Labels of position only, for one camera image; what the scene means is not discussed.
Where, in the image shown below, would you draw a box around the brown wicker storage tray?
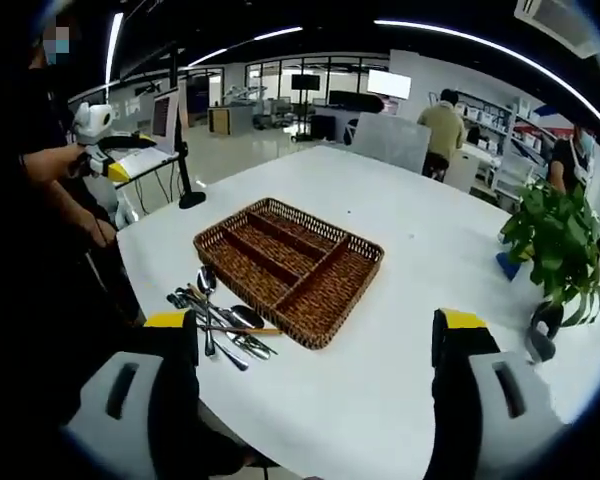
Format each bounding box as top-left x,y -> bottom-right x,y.
193,197 -> 385,350

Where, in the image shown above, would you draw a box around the person's dark clothed body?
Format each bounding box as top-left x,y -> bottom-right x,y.
9,14 -> 149,351

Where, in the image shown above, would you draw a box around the green potted plant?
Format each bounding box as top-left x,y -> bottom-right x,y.
498,180 -> 600,329

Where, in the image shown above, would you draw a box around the white glowing screen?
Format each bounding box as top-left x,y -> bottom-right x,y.
367,68 -> 413,101

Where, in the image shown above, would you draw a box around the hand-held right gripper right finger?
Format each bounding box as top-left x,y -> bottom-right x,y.
431,307 -> 567,480

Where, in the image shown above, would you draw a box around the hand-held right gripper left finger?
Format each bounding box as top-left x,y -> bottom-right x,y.
62,308 -> 204,480

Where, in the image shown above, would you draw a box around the ceiling light strip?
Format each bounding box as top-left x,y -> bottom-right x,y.
373,18 -> 600,126
104,12 -> 125,86

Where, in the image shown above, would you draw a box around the grey partition panel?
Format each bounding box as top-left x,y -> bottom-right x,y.
350,111 -> 432,175

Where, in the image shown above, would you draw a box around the white storage shelves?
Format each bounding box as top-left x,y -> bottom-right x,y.
454,90 -> 549,151

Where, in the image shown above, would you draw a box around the black desk stand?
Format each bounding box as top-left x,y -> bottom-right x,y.
168,47 -> 207,210

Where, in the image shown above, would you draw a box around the ceiling air vent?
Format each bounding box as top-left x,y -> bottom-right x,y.
513,0 -> 600,57

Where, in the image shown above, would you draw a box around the white chair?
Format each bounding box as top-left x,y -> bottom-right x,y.
110,192 -> 140,230

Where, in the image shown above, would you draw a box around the wooden cabinet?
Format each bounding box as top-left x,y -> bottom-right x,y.
208,105 -> 231,135

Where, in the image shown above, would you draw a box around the dark grey curved device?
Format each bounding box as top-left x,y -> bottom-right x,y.
527,299 -> 565,365

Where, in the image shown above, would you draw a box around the black television on stand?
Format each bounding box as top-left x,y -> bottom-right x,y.
290,73 -> 322,144

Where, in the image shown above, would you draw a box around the person's left hand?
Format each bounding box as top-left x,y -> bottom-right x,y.
68,151 -> 95,180

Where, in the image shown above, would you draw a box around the blue flat object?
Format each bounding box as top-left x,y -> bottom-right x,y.
495,251 -> 520,282

